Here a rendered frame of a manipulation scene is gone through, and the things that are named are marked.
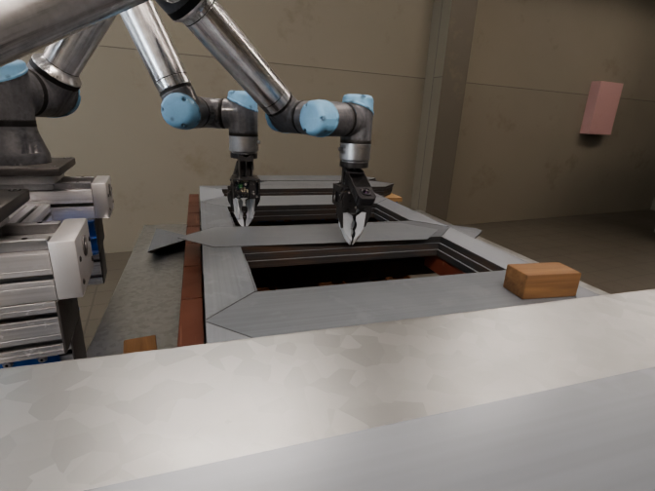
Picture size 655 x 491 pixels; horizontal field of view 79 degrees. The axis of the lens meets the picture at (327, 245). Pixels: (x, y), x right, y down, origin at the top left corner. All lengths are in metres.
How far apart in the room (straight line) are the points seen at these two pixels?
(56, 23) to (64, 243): 0.28
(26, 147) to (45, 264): 0.55
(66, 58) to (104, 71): 2.37
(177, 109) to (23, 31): 0.42
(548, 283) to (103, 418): 0.76
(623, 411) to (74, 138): 3.61
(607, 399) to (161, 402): 0.19
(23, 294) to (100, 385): 0.49
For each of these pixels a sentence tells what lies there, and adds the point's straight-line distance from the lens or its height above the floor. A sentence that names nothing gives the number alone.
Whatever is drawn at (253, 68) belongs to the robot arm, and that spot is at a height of 1.26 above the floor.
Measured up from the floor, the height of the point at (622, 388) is 1.07.
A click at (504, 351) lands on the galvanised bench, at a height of 1.05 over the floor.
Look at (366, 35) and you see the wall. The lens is 4.16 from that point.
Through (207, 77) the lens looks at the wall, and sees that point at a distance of 3.65.
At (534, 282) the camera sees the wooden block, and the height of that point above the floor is 0.90.
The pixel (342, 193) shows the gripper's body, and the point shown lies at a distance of 0.97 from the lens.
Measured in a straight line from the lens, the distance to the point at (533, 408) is 0.18.
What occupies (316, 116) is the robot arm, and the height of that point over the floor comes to 1.18.
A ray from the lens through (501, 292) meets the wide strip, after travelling 0.84.
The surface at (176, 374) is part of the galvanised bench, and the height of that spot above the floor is 1.05.
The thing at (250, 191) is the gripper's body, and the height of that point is 0.98.
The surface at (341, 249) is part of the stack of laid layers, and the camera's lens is 1.04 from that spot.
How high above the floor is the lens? 1.18
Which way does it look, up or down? 18 degrees down
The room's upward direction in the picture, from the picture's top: 3 degrees clockwise
